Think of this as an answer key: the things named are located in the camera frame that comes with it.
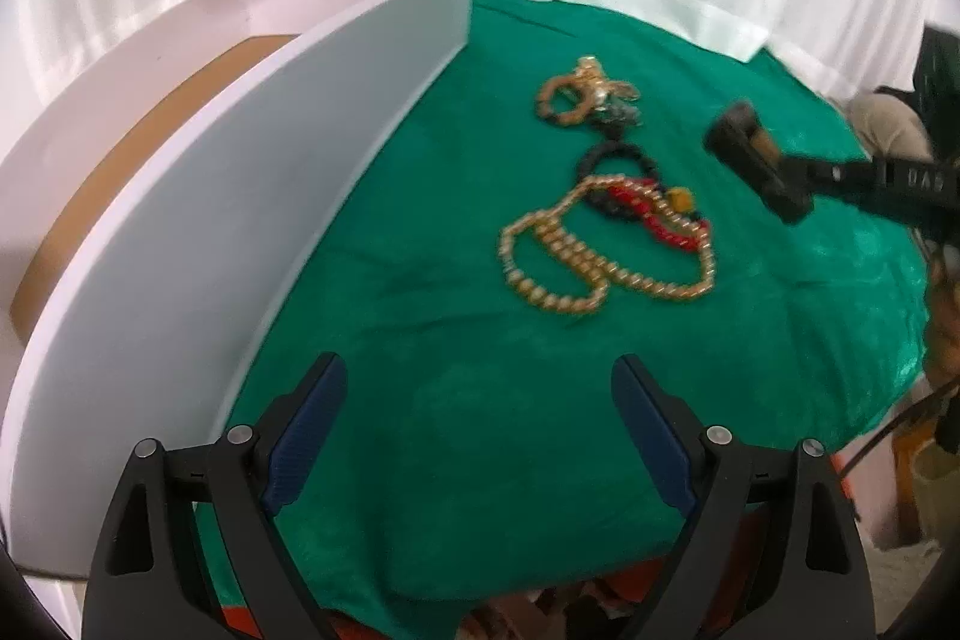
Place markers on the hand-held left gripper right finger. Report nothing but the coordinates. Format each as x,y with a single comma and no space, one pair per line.
652,437

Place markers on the gold drop earring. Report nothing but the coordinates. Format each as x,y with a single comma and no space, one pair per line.
596,81

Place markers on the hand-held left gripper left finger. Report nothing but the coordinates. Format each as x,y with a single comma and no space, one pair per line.
307,437

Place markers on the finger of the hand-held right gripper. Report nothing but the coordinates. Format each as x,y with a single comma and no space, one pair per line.
772,183

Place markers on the green cloth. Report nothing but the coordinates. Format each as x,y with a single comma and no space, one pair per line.
450,385

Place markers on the person's right hand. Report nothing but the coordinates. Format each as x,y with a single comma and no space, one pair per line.
946,325

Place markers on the gold twisted bangle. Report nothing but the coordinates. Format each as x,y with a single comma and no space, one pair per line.
543,99

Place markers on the white cardboard box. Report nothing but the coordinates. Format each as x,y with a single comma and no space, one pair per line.
225,197

